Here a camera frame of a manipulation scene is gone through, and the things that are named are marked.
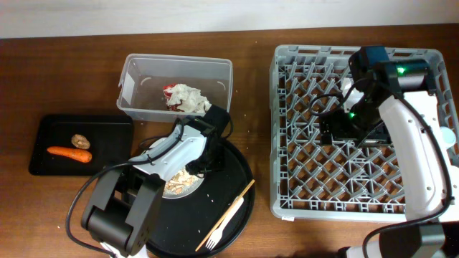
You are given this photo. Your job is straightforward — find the clear plastic bin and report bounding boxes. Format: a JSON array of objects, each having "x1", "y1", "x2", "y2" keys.
[{"x1": 116, "y1": 54, "x2": 233, "y2": 123}]

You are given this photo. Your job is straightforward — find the black rectangular tray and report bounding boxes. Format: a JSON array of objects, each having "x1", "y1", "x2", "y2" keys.
[{"x1": 29, "y1": 114, "x2": 134, "y2": 176}]

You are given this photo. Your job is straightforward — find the wooden chopstick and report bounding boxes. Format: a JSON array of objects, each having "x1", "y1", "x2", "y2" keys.
[{"x1": 195, "y1": 179, "x2": 255, "y2": 252}]

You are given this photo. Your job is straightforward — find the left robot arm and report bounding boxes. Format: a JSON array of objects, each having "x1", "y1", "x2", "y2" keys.
[{"x1": 81, "y1": 105, "x2": 232, "y2": 257}]

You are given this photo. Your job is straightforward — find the brown mushroom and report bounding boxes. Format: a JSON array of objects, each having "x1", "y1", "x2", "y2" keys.
[{"x1": 71, "y1": 134, "x2": 90, "y2": 150}]

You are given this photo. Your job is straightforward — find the grey plate with food scraps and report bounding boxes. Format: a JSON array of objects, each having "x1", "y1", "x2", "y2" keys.
[{"x1": 146, "y1": 138, "x2": 205, "y2": 200}]

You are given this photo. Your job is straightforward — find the red snack wrapper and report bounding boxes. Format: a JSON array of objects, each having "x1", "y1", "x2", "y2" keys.
[{"x1": 163, "y1": 84, "x2": 184, "y2": 112}]

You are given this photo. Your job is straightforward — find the grey dishwasher rack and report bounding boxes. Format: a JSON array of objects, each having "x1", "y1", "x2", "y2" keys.
[{"x1": 270, "y1": 45, "x2": 458, "y2": 222}]

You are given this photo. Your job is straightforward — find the white tissue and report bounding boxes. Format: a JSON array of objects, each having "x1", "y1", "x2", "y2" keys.
[{"x1": 180, "y1": 84, "x2": 212, "y2": 113}]

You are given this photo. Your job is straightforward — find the black round tray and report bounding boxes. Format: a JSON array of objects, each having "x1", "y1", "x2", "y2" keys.
[{"x1": 143, "y1": 134, "x2": 257, "y2": 258}]

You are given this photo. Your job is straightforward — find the orange carrot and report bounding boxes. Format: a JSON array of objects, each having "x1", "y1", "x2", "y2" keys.
[{"x1": 47, "y1": 146, "x2": 93, "y2": 163}]

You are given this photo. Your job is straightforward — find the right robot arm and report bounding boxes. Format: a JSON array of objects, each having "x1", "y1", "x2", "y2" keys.
[{"x1": 318, "y1": 46, "x2": 458, "y2": 257}]

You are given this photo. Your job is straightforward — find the light blue cup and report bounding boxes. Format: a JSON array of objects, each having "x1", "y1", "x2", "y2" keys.
[{"x1": 440, "y1": 126, "x2": 457, "y2": 150}]

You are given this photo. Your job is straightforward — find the white plastic fork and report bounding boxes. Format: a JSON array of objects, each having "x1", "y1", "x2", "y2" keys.
[{"x1": 205, "y1": 197, "x2": 244, "y2": 250}]

